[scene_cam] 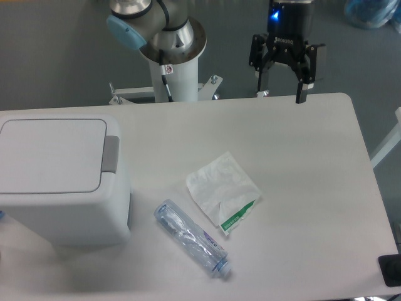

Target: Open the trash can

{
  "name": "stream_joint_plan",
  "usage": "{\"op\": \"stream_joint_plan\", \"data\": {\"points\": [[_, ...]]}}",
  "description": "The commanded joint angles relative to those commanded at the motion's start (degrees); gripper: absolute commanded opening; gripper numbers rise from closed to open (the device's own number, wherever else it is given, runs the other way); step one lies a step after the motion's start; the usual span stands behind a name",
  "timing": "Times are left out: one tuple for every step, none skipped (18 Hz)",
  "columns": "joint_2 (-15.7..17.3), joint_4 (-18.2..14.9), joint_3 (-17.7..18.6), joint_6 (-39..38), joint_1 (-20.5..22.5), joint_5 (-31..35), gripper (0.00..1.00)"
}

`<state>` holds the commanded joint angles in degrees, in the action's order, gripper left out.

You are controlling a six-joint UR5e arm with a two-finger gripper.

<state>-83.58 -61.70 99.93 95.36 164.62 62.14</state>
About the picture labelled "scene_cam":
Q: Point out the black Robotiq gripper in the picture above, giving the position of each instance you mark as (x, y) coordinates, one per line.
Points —
(289, 25)

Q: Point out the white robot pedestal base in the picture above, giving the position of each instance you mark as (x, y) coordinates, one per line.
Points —
(170, 83)

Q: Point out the white trash can body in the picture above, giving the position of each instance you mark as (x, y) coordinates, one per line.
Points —
(97, 218)

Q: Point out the white trash can lid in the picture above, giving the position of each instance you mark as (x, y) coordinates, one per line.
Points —
(50, 156)

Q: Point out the crushed clear plastic bottle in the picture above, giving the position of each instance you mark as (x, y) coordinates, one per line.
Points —
(203, 248)

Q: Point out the blue plastic bag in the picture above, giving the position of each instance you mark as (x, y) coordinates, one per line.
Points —
(370, 14)

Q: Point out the white green plastic wrapper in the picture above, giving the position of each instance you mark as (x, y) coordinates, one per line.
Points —
(224, 192)

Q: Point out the black device at table edge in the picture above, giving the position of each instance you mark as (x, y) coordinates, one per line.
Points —
(390, 269)

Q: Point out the white table leg frame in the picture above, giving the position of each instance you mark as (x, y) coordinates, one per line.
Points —
(387, 144)

